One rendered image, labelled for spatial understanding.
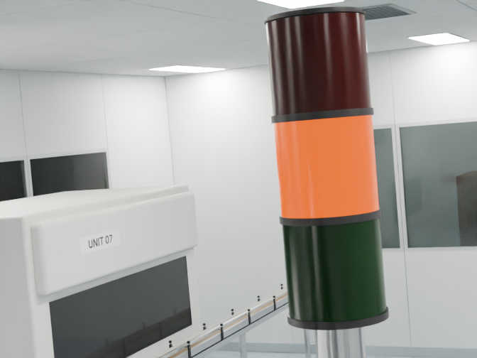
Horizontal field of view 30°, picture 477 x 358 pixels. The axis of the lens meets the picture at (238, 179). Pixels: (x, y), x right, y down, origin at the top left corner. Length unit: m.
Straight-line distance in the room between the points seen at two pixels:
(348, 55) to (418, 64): 8.16
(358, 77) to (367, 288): 0.10
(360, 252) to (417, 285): 8.33
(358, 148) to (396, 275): 8.37
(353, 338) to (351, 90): 0.12
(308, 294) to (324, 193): 0.05
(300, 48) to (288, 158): 0.05
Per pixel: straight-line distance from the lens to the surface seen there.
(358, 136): 0.43
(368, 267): 0.43
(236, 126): 9.20
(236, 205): 9.26
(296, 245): 0.43
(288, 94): 0.43
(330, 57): 0.42
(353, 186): 0.42
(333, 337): 0.44
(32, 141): 7.59
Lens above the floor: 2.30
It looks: 3 degrees down
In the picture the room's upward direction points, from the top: 5 degrees counter-clockwise
